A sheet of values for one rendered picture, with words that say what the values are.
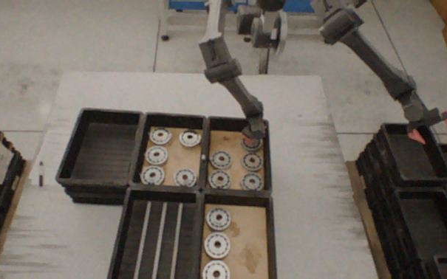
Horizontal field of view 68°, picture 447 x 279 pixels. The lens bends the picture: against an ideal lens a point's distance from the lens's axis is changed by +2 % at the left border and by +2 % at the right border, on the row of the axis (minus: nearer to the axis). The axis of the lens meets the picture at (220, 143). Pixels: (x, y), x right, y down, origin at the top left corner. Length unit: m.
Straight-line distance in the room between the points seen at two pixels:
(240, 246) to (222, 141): 0.52
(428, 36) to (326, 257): 3.16
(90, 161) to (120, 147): 0.15
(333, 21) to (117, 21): 2.96
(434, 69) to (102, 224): 3.32
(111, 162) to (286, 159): 0.88
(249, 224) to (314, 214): 0.37
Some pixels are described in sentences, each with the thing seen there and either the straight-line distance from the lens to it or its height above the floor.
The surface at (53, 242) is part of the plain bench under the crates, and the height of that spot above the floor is 0.70.
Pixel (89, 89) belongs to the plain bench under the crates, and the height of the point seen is 0.70.
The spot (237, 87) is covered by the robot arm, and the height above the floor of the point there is 1.35.
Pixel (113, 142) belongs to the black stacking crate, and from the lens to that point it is 1.67.
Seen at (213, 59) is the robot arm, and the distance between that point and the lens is 1.04.
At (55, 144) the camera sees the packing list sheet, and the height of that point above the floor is 0.70.
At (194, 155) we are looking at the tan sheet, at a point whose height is 0.83.
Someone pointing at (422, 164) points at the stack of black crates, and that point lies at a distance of 2.36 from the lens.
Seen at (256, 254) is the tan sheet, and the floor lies 0.83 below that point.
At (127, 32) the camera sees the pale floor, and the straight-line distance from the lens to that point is 3.63.
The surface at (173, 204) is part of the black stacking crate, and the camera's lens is 1.46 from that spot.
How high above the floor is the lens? 2.16
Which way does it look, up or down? 56 degrees down
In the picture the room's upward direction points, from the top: 5 degrees clockwise
